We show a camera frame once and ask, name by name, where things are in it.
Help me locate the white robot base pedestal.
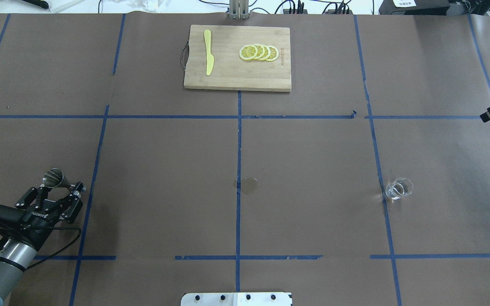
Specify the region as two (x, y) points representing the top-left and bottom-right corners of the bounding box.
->
(180, 291), (293, 306)

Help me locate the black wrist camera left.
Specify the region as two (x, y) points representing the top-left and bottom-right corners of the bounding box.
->
(0, 204), (25, 224)

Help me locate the clear glass cup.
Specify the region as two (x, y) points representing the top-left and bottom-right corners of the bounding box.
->
(385, 177), (414, 200)

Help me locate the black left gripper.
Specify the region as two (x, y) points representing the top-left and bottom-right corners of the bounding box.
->
(13, 182), (86, 251)

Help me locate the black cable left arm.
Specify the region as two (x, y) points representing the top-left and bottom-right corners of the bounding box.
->
(0, 225), (83, 269)

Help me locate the aluminium frame post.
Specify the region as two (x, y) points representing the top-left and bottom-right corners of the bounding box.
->
(228, 0), (250, 20)

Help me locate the yellow plastic knife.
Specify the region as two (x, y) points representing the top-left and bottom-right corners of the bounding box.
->
(203, 29), (215, 76)

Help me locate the steel jigger measuring cup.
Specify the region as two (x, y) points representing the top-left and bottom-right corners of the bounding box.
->
(42, 168), (87, 192)

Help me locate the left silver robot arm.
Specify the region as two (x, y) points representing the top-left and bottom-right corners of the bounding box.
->
(0, 182), (86, 306)

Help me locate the bamboo cutting board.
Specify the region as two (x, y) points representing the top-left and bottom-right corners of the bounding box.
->
(183, 25), (292, 92)

